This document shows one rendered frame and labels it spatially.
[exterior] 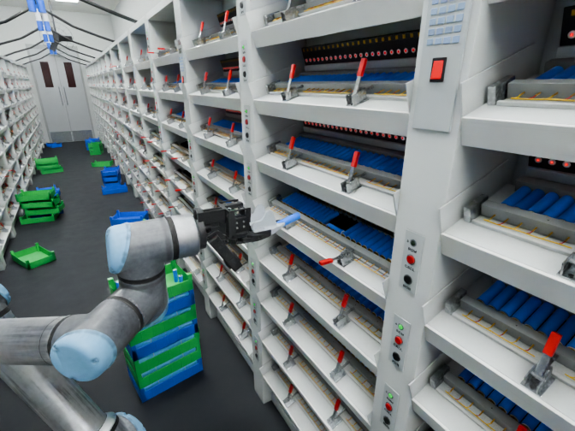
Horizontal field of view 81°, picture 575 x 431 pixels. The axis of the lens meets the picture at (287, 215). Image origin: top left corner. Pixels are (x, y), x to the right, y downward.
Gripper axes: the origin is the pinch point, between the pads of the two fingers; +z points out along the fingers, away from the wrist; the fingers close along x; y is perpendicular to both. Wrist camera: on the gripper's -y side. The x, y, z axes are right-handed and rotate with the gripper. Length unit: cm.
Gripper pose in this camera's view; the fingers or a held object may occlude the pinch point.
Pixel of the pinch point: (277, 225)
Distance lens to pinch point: 82.6
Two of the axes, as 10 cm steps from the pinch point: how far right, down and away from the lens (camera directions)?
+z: 8.6, -1.6, 4.9
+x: -5.2, -3.1, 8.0
